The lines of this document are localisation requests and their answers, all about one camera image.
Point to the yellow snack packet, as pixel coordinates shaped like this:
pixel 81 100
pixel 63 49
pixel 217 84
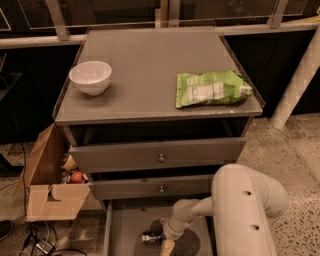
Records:
pixel 68 163

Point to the grey drawer cabinet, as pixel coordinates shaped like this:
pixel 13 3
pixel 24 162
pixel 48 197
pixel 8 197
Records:
pixel 139 105

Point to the silver blue redbull can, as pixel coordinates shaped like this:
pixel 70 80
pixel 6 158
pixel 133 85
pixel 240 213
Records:
pixel 152 238

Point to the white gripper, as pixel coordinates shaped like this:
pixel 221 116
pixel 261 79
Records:
pixel 174 227

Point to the bottom grey drawer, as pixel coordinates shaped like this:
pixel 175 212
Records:
pixel 128 219

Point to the grey drawer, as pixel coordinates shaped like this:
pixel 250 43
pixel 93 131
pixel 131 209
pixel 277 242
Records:
pixel 157 155
pixel 151 187
pixel 128 219

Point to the metal railing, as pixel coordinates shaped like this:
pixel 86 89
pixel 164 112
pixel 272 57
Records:
pixel 24 20

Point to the white ceramic bowl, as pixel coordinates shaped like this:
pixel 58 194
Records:
pixel 91 77

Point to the red apple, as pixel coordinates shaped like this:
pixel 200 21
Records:
pixel 77 177

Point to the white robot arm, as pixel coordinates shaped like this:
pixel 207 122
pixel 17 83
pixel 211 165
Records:
pixel 241 203

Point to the middle grey drawer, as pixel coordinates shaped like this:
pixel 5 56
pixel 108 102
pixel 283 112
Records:
pixel 151 187

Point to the top grey drawer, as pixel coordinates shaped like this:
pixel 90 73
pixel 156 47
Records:
pixel 157 155

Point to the brown cardboard box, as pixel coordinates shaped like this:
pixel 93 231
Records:
pixel 49 199

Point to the green chip bag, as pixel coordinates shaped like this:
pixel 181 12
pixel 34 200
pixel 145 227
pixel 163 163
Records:
pixel 211 88

